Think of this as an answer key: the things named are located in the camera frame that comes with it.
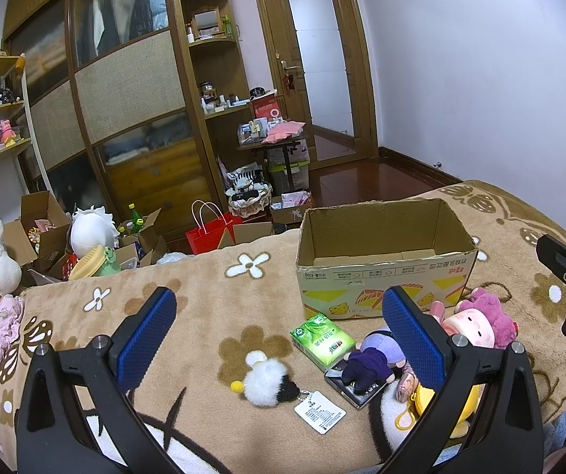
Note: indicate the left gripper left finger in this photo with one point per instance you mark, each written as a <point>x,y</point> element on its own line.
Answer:
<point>53,434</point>

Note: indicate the green tissue pack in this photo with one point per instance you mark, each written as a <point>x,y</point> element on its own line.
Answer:
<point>322,341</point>

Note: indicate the small black side table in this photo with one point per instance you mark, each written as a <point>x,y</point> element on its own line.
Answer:
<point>287,162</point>

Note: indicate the black card holder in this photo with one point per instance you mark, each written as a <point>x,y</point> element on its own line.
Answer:
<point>358,381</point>

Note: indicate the pink haired plush doll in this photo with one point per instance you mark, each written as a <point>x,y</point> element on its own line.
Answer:
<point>480,318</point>

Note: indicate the red box on shelf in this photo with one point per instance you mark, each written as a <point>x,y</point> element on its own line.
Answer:
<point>266,107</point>

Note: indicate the purple haired doll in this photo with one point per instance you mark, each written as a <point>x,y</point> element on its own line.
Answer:
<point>380,348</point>

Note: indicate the green frog yellow basket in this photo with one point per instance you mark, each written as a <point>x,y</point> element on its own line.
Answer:
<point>100,261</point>

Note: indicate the wooden toy shelf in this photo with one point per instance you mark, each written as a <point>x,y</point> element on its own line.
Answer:
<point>17,128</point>

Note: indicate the red paper gift bag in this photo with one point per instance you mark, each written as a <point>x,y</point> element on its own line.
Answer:
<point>206,237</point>

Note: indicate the large wooden wardrobe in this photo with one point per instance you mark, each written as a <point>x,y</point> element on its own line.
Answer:
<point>117,91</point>

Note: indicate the green glass bottle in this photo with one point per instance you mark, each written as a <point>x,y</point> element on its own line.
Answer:
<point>137,222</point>

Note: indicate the white black fluffy keychain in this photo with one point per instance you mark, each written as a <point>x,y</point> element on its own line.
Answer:
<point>267,383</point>

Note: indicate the small cardboard box on floor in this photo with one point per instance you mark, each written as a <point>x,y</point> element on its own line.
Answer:
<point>289,208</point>

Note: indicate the wooden door with glass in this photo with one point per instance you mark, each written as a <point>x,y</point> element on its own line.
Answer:
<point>318,59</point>

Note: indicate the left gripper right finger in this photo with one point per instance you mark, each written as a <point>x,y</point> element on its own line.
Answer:
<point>506,435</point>

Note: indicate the lace trimmed basket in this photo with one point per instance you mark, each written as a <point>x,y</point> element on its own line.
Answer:
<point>248,198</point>

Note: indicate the white round plush toy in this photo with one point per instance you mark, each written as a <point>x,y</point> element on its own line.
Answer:
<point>91,228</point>

